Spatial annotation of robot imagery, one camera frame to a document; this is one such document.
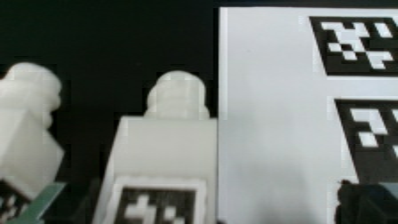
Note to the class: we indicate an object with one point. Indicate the white table leg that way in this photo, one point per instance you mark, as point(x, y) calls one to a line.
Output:
point(31, 152)
point(158, 187)

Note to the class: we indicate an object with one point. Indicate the white table leg far left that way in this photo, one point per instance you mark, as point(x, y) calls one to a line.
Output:
point(31, 152)

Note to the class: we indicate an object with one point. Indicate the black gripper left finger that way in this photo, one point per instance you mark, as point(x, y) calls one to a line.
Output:
point(63, 206)

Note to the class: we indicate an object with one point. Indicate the white sheet with AprilTags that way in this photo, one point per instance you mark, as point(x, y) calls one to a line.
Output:
point(308, 122)

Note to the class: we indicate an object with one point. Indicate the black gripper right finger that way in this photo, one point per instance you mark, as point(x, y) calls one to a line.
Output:
point(368, 203)

